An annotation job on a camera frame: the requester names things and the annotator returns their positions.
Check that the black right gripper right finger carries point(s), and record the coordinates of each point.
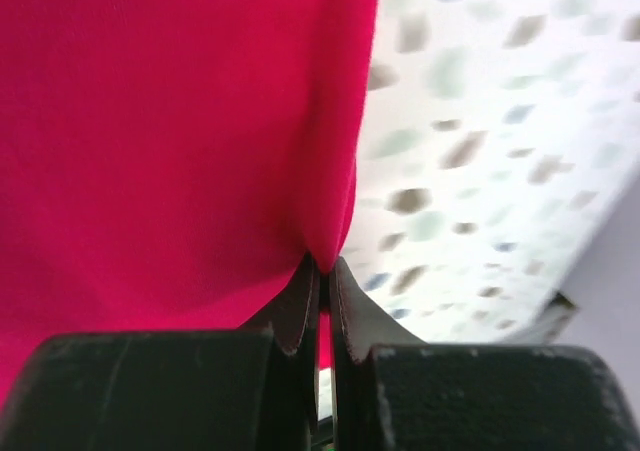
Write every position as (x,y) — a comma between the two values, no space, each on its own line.
(393,391)

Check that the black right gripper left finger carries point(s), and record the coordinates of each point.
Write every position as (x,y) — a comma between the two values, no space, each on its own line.
(251,388)

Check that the crimson red t shirt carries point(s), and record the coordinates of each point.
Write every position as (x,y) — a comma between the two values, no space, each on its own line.
(168,163)

